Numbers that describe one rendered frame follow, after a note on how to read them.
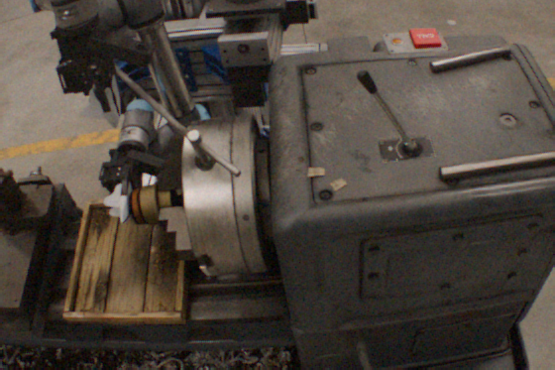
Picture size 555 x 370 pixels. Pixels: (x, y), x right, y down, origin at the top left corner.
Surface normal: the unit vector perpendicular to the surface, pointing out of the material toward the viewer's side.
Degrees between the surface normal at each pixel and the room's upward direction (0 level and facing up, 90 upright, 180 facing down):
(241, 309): 0
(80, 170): 0
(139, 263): 0
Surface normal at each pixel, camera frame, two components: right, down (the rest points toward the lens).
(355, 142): -0.12, -0.69
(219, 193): -0.07, -0.07
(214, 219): -0.05, 0.19
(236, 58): -0.08, 0.73
